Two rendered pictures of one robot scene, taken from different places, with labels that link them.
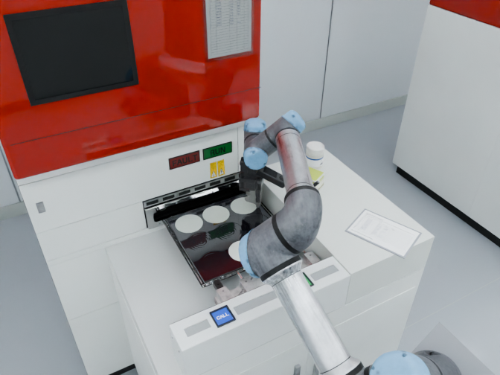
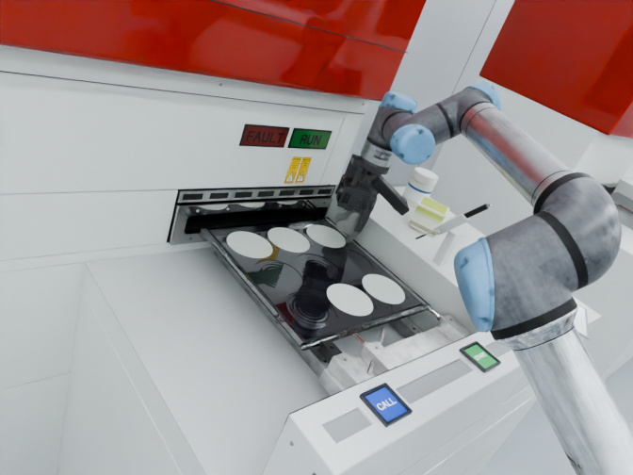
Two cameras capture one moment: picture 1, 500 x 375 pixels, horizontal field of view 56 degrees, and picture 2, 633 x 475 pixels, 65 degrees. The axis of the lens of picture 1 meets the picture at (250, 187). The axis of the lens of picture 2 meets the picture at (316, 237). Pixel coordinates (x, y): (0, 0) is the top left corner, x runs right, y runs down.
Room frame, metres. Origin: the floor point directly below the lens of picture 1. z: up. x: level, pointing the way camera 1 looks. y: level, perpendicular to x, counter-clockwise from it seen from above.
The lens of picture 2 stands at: (0.38, 0.43, 1.44)
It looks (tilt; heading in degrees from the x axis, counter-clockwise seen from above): 27 degrees down; 339
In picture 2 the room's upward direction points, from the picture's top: 21 degrees clockwise
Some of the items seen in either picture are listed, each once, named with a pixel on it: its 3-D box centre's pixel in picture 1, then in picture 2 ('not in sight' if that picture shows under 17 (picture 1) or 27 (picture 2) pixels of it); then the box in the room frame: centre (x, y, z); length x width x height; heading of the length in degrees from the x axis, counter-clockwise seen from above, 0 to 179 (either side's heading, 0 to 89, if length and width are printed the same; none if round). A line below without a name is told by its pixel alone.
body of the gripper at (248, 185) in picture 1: (252, 173); (362, 185); (1.37, -0.01, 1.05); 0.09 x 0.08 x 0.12; 81
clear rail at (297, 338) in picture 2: (181, 249); (248, 282); (1.14, 0.23, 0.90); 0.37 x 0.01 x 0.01; 29
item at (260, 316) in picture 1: (263, 314); (420, 408); (0.88, -0.04, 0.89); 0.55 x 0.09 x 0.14; 119
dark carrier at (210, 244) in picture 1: (228, 232); (316, 268); (1.23, 0.07, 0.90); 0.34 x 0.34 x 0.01; 29
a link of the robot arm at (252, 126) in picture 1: (254, 136); (393, 121); (1.36, -0.02, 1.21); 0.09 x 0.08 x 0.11; 0
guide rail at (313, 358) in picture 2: not in sight; (281, 319); (1.12, 0.15, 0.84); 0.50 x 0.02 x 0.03; 29
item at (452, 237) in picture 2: not in sight; (446, 235); (1.25, -0.19, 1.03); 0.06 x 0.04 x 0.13; 29
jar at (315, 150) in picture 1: (314, 155); (419, 188); (1.55, -0.25, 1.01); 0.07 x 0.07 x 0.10
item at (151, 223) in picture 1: (201, 201); (258, 218); (1.40, 0.19, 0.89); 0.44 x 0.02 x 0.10; 119
